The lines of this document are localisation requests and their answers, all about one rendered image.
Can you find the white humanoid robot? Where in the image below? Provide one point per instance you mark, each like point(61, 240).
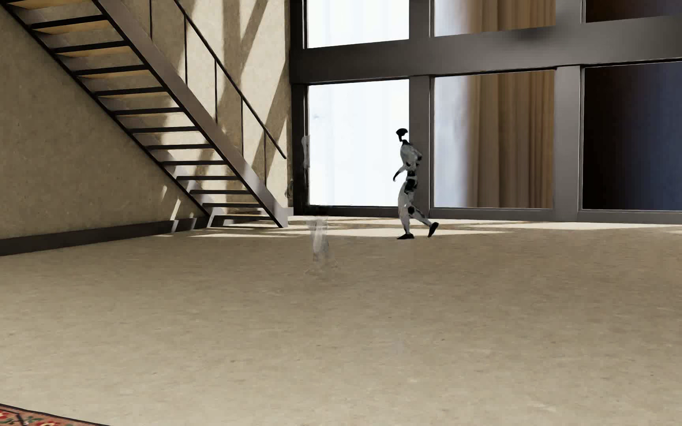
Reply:
point(409, 189)

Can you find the beige floor-length curtain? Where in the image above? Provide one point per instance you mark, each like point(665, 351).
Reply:
point(512, 130)

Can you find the dark metal open staircase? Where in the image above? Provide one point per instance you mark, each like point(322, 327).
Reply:
point(157, 89)

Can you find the dark grey window frame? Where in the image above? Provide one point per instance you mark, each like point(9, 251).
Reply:
point(567, 142)

